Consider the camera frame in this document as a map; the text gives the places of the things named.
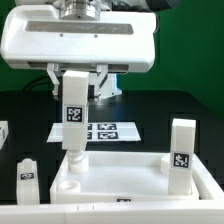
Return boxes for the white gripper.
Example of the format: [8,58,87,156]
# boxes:
[0,5,157,100]

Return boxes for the white desk tabletop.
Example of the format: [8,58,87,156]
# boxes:
[50,151,199,204]

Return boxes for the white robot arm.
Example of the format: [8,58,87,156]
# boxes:
[0,0,182,99]

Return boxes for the white L-shaped fence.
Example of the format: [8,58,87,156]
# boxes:
[0,158,224,224]

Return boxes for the black cable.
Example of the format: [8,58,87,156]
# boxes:
[21,74,54,92]

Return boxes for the white marker base plate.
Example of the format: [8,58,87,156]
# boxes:
[46,122,143,144]

